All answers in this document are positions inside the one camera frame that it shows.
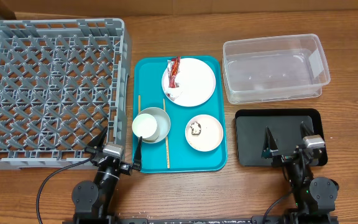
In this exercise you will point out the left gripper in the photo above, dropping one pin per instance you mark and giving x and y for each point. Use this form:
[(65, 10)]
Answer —
[(97, 142)]

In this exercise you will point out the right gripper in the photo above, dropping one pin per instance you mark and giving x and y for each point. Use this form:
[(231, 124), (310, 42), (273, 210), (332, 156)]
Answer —
[(289, 157)]

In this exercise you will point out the white paper cup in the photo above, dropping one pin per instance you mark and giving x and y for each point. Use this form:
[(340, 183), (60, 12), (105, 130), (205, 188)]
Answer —
[(145, 126)]

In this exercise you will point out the grey round bowl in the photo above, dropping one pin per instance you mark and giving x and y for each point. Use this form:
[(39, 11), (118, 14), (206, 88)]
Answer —
[(163, 123)]

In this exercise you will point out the wooden chopstick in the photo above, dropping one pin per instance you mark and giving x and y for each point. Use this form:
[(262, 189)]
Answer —
[(166, 137), (139, 104)]

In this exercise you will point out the small pink bowl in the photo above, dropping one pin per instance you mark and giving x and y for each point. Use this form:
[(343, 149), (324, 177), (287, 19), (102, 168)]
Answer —
[(211, 133)]

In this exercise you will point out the white napkin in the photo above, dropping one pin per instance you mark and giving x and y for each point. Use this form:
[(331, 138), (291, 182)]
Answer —
[(174, 93)]

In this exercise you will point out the brown food scrap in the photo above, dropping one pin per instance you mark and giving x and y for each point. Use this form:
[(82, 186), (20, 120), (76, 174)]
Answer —
[(195, 128)]

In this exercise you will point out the red snack wrapper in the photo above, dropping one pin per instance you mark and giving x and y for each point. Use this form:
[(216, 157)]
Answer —
[(173, 69)]

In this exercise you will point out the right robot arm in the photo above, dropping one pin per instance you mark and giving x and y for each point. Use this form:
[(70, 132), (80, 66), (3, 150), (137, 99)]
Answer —
[(314, 196)]

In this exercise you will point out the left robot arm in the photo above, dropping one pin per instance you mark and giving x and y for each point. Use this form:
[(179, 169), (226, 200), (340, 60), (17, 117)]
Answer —
[(92, 198)]

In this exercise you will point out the clear plastic waste bin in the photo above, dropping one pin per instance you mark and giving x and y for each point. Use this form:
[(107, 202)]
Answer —
[(286, 67)]

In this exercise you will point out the teal serving tray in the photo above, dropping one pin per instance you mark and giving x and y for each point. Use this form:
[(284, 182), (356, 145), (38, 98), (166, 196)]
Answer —
[(183, 158)]

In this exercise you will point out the grey plastic dish rack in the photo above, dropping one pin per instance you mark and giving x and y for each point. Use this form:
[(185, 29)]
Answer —
[(61, 83)]

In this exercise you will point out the large white round plate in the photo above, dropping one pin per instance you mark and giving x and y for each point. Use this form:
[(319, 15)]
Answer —
[(198, 81)]

